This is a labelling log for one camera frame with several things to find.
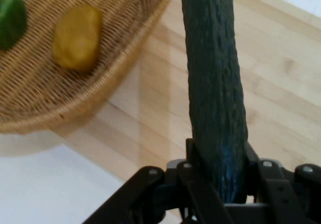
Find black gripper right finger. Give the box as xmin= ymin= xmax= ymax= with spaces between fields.
xmin=244 ymin=142 xmax=321 ymax=224

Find dark green cucumber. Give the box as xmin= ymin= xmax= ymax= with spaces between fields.
xmin=181 ymin=0 xmax=249 ymax=205

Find yellow potato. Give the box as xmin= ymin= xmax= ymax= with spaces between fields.
xmin=51 ymin=4 xmax=103 ymax=73

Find wooden cutting board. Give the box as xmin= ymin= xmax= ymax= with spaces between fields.
xmin=59 ymin=0 xmax=321 ymax=224

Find woven wicker basket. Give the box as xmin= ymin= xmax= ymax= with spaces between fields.
xmin=0 ymin=0 xmax=177 ymax=136

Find green bell pepper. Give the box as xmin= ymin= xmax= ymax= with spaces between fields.
xmin=0 ymin=0 xmax=28 ymax=51

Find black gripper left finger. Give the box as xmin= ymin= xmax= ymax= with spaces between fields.
xmin=82 ymin=138 xmax=234 ymax=224

